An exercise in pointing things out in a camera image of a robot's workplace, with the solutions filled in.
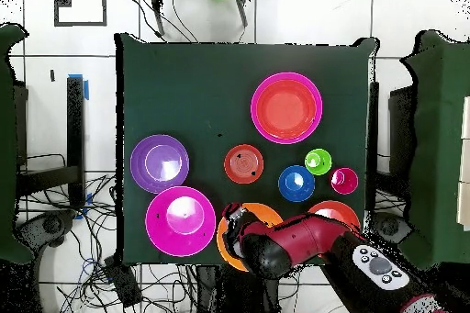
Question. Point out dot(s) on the large orange bowl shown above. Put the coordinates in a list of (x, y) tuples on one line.
[(264, 212)]

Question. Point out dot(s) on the medium red-orange bowl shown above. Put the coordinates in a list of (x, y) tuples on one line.
[(286, 109), (337, 212)]

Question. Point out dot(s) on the large pink bowl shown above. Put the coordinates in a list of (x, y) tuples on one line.
[(180, 221), (286, 75)]

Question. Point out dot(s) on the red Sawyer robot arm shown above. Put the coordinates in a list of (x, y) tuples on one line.
[(304, 236)]

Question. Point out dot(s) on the stack of white boxes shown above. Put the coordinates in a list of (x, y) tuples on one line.
[(464, 162)]

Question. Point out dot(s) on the small red-orange bowl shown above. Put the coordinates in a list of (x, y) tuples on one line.
[(243, 164)]

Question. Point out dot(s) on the small blue bowl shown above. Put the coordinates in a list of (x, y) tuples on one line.
[(296, 183)]

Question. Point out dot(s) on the purple bowl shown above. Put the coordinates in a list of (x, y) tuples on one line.
[(159, 164)]

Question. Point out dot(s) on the green cup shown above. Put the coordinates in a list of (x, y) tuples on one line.
[(318, 161)]

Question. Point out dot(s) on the crimson cup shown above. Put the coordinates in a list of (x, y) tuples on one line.
[(343, 181)]

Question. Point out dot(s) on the black power box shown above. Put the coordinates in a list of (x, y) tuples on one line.
[(123, 283)]

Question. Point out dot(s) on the dark green tablecloth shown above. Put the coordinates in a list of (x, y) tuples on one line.
[(176, 89)]

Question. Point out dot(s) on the black rounded floor base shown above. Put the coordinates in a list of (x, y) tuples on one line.
[(389, 225), (51, 225)]

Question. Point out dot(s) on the black metal stand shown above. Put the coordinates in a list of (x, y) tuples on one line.
[(75, 125), (373, 125)]

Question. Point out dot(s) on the green cloth side table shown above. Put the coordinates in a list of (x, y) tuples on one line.
[(5, 144), (440, 144)]

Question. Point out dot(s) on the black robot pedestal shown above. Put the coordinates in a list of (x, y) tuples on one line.
[(227, 291)]

